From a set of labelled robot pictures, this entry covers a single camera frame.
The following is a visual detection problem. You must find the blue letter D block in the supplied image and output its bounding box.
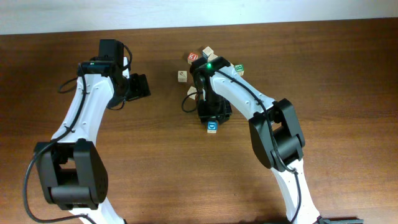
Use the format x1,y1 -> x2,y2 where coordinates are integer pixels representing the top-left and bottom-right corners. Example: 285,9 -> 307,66
207,121 -> 218,134

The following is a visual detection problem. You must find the green letter B block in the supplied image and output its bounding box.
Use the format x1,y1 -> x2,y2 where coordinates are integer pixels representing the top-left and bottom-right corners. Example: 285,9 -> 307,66
234,64 -> 244,76

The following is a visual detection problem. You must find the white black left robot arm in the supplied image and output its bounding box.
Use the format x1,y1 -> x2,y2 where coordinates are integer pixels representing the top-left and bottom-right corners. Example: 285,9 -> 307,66
27,55 -> 150,223

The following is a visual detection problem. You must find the wooden block near green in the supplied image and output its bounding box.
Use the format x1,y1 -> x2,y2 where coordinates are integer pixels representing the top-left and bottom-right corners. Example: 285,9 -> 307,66
208,54 -> 218,62

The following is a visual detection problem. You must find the red letter block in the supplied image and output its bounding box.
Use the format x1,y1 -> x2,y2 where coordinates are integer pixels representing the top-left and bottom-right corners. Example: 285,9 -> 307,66
187,52 -> 198,65

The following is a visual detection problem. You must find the blue number 2 block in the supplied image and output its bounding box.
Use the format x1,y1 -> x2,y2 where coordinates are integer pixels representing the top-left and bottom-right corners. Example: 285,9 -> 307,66
177,70 -> 188,83

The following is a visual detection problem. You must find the wooden block behind arm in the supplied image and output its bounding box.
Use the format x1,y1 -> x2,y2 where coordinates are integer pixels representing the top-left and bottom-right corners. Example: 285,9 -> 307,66
202,46 -> 214,59

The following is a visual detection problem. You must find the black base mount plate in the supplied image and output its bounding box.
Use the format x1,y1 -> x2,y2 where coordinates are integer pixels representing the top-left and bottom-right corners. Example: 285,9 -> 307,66
315,218 -> 364,224

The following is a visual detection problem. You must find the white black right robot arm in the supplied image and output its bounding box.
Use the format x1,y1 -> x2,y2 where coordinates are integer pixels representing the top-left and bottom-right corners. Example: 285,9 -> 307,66
190,57 -> 323,224

